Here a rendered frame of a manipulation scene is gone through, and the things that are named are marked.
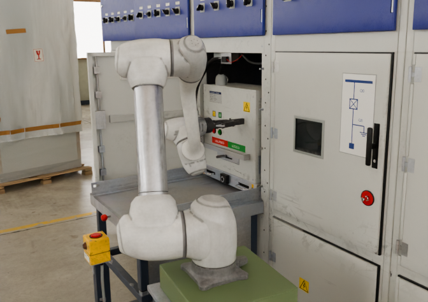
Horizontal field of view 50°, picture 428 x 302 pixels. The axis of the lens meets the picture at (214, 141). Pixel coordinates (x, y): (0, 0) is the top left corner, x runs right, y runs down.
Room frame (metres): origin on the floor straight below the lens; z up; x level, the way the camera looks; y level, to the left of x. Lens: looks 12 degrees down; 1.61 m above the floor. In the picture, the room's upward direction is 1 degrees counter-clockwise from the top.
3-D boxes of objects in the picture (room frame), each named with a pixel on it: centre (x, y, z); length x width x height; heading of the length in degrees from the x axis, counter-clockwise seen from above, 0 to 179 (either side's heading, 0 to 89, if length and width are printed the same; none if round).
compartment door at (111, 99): (2.63, 0.38, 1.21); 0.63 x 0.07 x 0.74; 116
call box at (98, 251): (1.67, 0.46, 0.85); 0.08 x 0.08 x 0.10; 32
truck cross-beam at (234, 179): (2.46, -0.09, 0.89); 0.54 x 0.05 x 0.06; 32
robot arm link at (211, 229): (1.48, 0.02, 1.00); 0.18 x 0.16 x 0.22; 100
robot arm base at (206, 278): (1.49, -0.01, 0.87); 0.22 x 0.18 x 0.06; 117
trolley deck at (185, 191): (2.27, 0.21, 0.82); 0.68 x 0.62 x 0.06; 122
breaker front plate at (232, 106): (2.45, -0.07, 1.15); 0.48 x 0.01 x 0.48; 32
